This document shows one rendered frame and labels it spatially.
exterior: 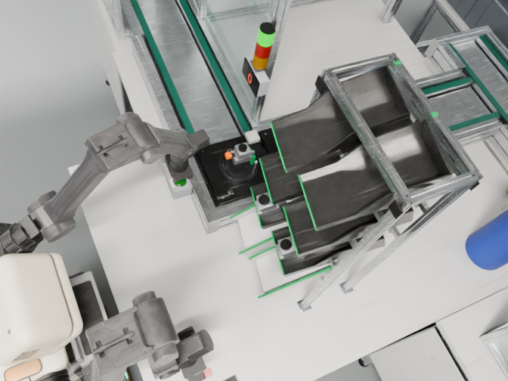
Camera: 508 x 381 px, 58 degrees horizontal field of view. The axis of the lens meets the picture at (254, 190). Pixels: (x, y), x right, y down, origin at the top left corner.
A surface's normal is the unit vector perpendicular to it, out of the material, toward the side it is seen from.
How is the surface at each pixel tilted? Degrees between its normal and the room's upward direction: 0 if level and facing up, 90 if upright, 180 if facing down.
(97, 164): 67
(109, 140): 17
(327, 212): 25
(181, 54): 0
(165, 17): 0
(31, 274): 42
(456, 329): 0
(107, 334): 13
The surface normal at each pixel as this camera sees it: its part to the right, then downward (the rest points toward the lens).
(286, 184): -0.27, -0.36
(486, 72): 0.15, -0.47
